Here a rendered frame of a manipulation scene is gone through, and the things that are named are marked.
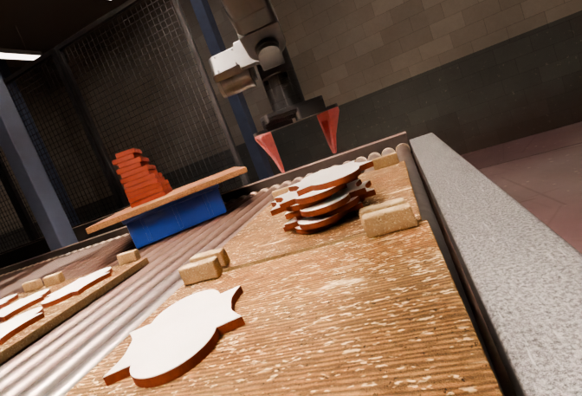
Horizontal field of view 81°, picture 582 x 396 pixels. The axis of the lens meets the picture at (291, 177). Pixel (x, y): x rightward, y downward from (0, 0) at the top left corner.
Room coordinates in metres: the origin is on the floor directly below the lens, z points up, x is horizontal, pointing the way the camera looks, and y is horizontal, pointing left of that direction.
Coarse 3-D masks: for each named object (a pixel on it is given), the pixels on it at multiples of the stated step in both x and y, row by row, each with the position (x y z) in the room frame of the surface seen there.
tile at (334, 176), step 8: (352, 160) 0.59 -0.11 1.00; (328, 168) 0.60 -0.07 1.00; (336, 168) 0.57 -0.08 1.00; (344, 168) 0.54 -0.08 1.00; (352, 168) 0.50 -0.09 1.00; (360, 168) 0.51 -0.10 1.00; (312, 176) 0.58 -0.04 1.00; (320, 176) 0.55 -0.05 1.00; (328, 176) 0.52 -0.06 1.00; (336, 176) 0.49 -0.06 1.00; (344, 176) 0.47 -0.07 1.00; (352, 176) 0.47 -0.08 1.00; (296, 184) 0.56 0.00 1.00; (304, 184) 0.53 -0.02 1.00; (312, 184) 0.50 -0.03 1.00; (320, 184) 0.48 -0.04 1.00; (328, 184) 0.47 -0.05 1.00; (336, 184) 0.47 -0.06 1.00; (304, 192) 0.50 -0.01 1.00
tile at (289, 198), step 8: (344, 184) 0.51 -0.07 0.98; (288, 192) 0.56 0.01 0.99; (296, 192) 0.54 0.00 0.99; (312, 192) 0.49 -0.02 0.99; (320, 192) 0.47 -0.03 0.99; (328, 192) 0.47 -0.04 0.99; (280, 200) 0.56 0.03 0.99; (288, 200) 0.50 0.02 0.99; (296, 200) 0.49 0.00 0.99; (304, 200) 0.48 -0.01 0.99; (312, 200) 0.47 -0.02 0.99
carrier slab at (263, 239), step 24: (384, 168) 0.77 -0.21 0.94; (384, 192) 0.56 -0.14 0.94; (408, 192) 0.51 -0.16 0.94; (264, 216) 0.74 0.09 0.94; (240, 240) 0.61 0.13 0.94; (264, 240) 0.55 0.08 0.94; (288, 240) 0.50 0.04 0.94; (312, 240) 0.46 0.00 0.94; (336, 240) 0.43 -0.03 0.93; (240, 264) 0.47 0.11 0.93
